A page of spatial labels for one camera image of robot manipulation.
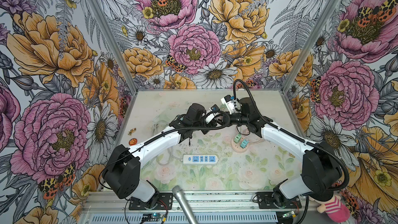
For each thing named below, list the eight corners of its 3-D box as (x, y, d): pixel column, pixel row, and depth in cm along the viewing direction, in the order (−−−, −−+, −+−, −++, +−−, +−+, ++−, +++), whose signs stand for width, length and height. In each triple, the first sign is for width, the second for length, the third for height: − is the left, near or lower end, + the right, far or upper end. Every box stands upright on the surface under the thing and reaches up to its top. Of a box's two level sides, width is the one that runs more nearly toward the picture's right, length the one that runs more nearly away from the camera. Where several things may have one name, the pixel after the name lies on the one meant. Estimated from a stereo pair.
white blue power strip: (183, 165, 88) (182, 163, 85) (183, 156, 91) (183, 154, 88) (217, 165, 88) (218, 163, 85) (217, 156, 91) (217, 154, 88)
